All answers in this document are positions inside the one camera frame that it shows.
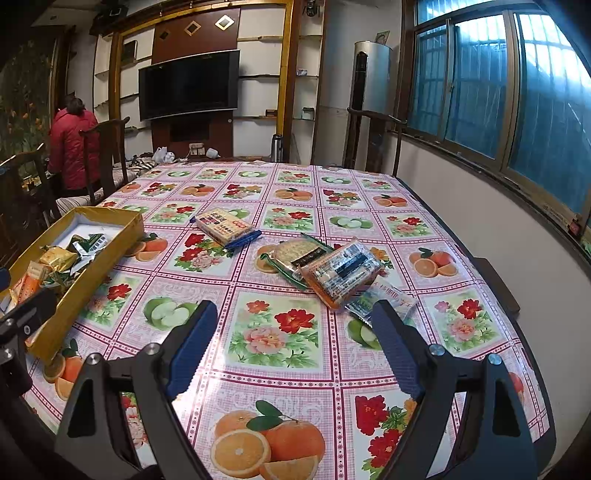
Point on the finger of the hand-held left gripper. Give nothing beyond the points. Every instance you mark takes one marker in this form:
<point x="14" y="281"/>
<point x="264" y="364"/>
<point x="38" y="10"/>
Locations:
<point x="32" y="309"/>
<point x="3" y="279"/>

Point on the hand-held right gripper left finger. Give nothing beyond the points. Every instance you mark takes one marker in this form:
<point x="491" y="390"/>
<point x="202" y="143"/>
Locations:
<point x="191" y="350"/>

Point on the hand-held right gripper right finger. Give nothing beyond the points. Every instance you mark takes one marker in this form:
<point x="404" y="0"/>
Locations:
<point x="397" y="350"/>

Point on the orange yellow snack packet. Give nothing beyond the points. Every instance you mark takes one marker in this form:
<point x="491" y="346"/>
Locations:
<point x="27" y="284"/>

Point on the landscape print snack packet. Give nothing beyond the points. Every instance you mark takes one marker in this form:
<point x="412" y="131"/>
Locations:
<point x="406" y="299"/>

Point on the gold snack packet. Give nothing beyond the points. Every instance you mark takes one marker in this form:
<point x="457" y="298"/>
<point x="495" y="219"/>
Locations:
<point x="57" y="258"/>

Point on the yellow cardboard box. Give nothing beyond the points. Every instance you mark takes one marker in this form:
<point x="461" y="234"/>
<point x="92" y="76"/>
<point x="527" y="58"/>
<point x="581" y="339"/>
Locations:
<point x="92" y="281"/>

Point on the white green snack packet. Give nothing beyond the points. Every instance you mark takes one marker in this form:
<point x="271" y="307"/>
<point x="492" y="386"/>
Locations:
<point x="94" y="242"/>

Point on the floral fruit print tablecloth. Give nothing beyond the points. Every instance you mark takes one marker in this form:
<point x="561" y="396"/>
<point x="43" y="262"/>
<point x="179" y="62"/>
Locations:
<point x="323" y="369"/>

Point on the large orange cracker pack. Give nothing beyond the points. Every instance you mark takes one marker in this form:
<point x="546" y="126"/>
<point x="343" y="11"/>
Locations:
<point x="344" y="274"/>

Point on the striped seat cushion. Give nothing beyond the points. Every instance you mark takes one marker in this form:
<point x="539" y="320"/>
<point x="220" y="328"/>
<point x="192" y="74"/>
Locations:
<point x="83" y="199"/>

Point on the dark wooden chair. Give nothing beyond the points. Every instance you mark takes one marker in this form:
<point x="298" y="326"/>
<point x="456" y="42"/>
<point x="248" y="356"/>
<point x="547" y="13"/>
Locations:
<point x="106" y="152"/>
<point x="374" y="115"/>
<point x="39" y="161"/>

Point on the small orange cracker packet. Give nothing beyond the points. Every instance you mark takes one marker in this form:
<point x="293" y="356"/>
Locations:
<point x="221" y="224"/>

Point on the green cracker packet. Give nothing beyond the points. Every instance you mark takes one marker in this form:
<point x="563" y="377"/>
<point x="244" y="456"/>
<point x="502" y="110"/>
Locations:
<point x="295" y="254"/>

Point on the white plastic bag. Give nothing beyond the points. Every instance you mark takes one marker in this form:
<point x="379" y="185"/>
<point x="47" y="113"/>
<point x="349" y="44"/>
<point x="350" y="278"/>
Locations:
<point x="162" y="155"/>

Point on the metal thermos flask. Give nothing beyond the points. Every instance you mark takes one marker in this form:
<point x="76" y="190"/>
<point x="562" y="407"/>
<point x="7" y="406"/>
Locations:
<point x="277" y="147"/>

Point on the black flat television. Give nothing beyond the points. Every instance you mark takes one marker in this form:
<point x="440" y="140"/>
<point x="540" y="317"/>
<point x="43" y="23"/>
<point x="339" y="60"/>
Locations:
<point x="189" y="85"/>

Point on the silver standing air conditioner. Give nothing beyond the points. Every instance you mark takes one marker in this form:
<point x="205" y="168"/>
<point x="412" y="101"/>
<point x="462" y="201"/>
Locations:
<point x="371" y="78"/>

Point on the blue glass window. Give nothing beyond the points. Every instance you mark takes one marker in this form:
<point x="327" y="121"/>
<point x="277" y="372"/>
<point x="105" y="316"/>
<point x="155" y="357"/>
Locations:
<point x="471" y="83"/>

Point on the flower wall painting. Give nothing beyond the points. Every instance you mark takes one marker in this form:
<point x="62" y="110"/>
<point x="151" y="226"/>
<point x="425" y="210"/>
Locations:
<point x="23" y="101"/>

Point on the wooden wall shelf unit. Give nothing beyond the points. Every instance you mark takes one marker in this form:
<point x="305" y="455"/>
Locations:
<point x="171" y="41"/>

